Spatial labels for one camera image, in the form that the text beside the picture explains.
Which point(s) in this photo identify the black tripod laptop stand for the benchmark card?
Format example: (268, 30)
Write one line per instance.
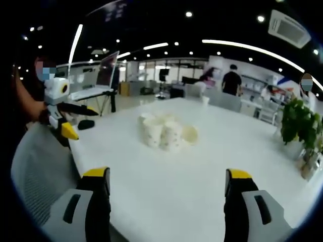
(111, 102)

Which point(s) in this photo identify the grey office chair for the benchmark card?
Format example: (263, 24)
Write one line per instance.
(225, 102)
(193, 91)

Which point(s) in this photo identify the white slatted chair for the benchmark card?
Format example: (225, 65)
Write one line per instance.
(268, 112)

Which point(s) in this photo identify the ceiling air conditioner unit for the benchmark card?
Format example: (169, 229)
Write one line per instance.
(289, 29)

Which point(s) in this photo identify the white table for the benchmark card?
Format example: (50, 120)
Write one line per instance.
(161, 191)

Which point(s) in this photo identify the white plant pot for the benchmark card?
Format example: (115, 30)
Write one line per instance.
(294, 151)

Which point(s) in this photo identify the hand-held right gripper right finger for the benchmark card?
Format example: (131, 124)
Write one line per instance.
(255, 216)

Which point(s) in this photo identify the open laptop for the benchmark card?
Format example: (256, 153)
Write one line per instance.
(101, 80)

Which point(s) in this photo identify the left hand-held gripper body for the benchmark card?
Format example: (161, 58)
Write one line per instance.
(56, 90)

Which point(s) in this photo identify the glass vase with plant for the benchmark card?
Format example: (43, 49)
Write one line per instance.
(310, 164)

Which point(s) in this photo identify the cluster of printed paper cups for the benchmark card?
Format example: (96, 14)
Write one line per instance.
(161, 133)

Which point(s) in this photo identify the green potted plant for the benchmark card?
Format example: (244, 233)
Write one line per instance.
(300, 123)

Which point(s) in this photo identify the white mesh office chair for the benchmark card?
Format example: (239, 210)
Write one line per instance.
(32, 161)

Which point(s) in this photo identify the yellow cardboard box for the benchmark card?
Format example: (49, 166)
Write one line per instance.
(124, 88)

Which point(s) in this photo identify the single small paper cup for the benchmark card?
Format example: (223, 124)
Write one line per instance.
(205, 101)

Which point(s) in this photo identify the black computer mouse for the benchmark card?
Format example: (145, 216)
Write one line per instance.
(85, 124)

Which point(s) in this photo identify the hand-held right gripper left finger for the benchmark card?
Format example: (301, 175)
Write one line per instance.
(75, 216)

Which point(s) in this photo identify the black monitor on stand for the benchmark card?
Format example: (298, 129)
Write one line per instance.
(164, 75)

